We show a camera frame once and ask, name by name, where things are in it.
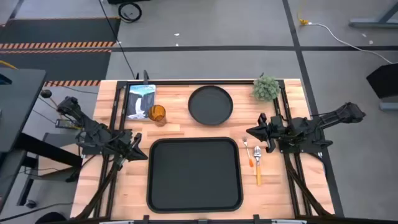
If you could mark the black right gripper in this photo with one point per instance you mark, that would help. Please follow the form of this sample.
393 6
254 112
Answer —
276 130

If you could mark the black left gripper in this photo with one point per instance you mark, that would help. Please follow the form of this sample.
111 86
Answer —
127 146

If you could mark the amber glass cup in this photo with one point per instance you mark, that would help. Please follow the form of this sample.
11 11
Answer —
156 112

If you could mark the black round plate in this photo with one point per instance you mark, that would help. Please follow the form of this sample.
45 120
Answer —
210 105

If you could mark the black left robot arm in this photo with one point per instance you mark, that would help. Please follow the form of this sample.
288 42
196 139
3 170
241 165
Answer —
93 130

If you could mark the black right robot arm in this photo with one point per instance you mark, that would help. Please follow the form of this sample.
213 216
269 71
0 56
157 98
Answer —
329 118

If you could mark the black rectangular tray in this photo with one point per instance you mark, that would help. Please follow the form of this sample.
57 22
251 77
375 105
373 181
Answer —
194 174

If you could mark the small green artificial plant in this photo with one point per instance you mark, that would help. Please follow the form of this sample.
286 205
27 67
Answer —
265 88

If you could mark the waterfall picture card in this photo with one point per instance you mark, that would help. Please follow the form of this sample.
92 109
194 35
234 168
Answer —
141 102

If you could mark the small black controller box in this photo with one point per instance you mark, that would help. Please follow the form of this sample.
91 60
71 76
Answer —
65 124

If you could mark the black clamp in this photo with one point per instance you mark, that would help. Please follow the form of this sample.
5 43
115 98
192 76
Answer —
145 76

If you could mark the black round object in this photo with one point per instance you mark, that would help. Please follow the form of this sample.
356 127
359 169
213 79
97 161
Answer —
51 218

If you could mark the black round knob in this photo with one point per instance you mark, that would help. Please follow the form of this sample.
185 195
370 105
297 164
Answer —
46 93

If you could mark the black hazard-striped floor mat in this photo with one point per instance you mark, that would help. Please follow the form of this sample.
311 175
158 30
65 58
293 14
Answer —
62 31
62 65

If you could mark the black caster wheel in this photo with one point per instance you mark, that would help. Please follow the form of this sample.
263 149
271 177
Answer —
30 203

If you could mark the dark grey desk top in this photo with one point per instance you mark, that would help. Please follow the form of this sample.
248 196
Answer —
18 105

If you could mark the grey table foot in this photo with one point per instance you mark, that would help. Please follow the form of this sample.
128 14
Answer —
388 106

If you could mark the black angular chair part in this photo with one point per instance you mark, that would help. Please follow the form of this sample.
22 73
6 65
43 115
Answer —
384 81

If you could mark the grey table leg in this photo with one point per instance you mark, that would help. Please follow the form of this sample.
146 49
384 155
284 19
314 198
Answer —
373 22

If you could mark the black desk leg frame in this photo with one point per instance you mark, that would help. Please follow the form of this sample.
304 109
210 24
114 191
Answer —
46 149

